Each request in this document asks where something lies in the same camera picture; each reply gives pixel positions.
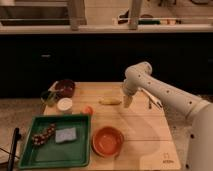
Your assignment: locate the yellow banana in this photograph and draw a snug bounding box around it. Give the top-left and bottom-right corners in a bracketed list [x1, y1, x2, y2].
[99, 98, 121, 105]

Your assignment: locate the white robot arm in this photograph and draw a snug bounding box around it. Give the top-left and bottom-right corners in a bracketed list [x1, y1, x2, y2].
[122, 62, 213, 171]

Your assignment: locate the orange red bowl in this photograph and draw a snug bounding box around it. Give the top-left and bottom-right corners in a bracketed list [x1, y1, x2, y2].
[91, 126, 124, 158]

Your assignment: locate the dark red bowl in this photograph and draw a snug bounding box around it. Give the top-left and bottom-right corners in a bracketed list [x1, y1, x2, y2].
[55, 79, 75, 98]

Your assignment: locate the small orange fruit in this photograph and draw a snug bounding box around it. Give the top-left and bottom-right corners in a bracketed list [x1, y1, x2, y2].
[81, 106, 94, 115]

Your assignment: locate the blue sponge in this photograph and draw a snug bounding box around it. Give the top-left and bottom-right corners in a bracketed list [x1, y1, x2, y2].
[55, 127, 77, 143]

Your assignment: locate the green glass cup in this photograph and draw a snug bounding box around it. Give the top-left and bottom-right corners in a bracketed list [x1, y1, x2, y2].
[40, 91, 58, 106]

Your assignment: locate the green plastic tray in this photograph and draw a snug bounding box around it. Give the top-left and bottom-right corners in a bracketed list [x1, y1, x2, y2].
[19, 114, 91, 170]

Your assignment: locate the bunch of red grapes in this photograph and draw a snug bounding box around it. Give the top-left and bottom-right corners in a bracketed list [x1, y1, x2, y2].
[31, 124, 56, 146]

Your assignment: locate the black stand post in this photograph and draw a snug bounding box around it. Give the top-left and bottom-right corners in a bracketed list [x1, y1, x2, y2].
[7, 128, 21, 171]

